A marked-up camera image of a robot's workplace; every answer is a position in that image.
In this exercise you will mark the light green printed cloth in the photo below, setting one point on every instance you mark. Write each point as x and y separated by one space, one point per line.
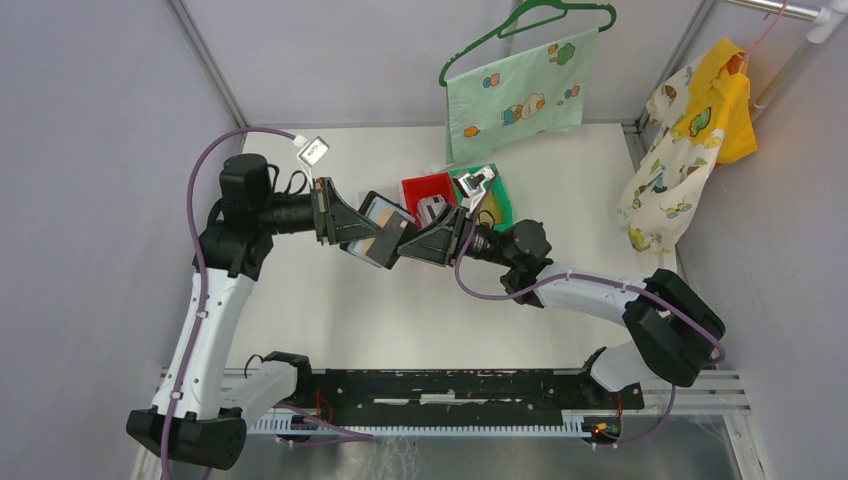
539 90

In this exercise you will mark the black leather card holder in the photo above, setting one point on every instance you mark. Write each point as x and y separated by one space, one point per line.
379 209

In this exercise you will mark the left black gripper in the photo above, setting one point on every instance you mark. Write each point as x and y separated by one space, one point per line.
335 220

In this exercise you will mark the metal hanging rail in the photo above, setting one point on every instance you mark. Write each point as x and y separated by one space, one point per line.
788 59

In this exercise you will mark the white printed garment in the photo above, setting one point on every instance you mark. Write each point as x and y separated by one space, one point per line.
659 202

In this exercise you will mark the white slotted cable duct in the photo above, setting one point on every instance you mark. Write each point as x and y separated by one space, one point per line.
281 422

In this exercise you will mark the black credit card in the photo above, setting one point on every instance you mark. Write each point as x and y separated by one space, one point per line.
383 249

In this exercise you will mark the white card stack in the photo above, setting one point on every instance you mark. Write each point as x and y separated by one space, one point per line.
430 209

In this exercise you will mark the red plastic bin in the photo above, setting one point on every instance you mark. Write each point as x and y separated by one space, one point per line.
418 188

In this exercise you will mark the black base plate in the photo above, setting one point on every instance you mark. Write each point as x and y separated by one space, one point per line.
457 398

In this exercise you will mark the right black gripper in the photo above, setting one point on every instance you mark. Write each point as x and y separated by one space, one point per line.
432 247

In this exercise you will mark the yellow garment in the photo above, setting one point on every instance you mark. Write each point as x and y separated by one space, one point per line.
717 113

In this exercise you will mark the green plastic bin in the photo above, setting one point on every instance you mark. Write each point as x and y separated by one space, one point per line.
497 210

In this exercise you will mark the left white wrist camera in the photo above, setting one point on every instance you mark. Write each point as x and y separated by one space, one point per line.
309 151

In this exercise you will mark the green clothes hanger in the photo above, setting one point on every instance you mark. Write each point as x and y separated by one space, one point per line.
511 25

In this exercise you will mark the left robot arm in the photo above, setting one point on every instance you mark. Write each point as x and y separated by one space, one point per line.
192 419

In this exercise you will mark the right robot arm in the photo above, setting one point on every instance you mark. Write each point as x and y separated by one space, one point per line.
673 333

